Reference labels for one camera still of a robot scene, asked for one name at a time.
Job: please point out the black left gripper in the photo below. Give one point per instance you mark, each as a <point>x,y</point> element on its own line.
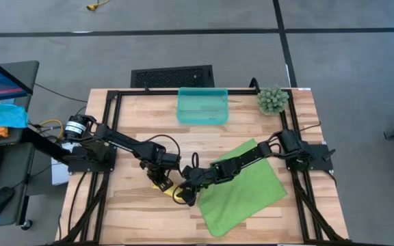
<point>159,176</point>

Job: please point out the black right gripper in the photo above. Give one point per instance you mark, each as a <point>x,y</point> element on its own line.
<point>197,177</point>

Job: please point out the yellow microfiber towel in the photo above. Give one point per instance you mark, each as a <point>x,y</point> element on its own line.
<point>169,192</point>

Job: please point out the green microfiber towel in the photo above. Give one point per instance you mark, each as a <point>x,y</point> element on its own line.
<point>241,201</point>

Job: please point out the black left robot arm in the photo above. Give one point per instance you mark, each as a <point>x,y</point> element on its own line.
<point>125,143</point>

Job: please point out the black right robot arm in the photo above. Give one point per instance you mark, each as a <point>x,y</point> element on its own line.
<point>245,160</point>

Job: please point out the teal translucent plastic basket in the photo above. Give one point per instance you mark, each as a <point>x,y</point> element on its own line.
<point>202,106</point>

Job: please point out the white box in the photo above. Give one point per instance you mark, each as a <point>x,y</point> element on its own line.
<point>59,174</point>

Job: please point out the black floor vent grate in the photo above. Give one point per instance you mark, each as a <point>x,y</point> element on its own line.
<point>171,77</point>

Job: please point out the artificial green potted plant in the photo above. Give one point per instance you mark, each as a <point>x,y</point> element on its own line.
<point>272,100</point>

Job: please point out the black desk caster wheel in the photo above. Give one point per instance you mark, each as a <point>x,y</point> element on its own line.
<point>26,224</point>

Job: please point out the blue cloth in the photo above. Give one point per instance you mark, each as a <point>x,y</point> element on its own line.
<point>0,116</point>

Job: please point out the grey side desk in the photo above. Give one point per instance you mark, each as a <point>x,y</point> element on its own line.
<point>22,73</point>

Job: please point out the black aluminium table frame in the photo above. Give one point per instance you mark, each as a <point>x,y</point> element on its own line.
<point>149,92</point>

